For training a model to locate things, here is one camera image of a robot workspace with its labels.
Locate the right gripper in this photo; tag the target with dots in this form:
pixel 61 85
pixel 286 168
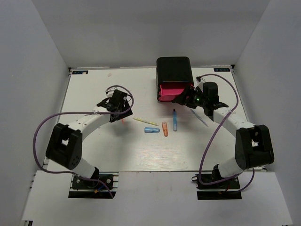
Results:
pixel 189 91

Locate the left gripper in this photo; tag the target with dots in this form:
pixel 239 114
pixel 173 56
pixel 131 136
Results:
pixel 129 113

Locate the yellow highlighter pen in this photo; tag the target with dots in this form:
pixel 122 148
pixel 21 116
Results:
pixel 145 121

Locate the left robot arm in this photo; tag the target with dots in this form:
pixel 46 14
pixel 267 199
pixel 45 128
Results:
pixel 65 145

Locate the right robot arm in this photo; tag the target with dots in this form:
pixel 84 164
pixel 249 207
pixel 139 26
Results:
pixel 253 145

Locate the pink middle drawer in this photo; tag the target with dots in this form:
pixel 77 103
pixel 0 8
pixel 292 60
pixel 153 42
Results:
pixel 171 95

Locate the blue utility knife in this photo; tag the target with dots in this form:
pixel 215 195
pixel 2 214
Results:
pixel 174 120

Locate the black drawer cabinet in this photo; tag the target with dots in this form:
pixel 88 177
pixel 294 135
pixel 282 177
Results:
pixel 173 69

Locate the pink bottom drawer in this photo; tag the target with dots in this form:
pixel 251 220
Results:
pixel 166 98

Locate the blue pen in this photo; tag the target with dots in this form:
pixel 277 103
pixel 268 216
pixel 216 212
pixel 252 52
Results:
pixel 194 113

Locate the orange correction tape case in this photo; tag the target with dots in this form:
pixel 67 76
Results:
pixel 165 129

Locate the blue correction tape case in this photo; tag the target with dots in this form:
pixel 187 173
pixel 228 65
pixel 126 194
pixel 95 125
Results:
pixel 151 130

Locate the right corner label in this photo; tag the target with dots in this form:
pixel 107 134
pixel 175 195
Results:
pixel 222 70

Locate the corner label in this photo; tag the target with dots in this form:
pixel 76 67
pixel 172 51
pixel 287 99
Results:
pixel 80 72
pixel 222 70

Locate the left corner label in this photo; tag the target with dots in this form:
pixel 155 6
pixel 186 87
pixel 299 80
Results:
pixel 80 72

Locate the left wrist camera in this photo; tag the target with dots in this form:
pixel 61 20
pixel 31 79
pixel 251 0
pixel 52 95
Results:
pixel 109 92

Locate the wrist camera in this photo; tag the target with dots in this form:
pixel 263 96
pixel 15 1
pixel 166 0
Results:
pixel 200 81
pixel 109 92

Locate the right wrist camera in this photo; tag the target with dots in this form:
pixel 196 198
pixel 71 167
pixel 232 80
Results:
pixel 200 81

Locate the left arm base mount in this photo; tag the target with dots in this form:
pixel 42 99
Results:
pixel 82 189

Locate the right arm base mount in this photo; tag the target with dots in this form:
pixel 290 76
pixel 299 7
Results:
pixel 228 190

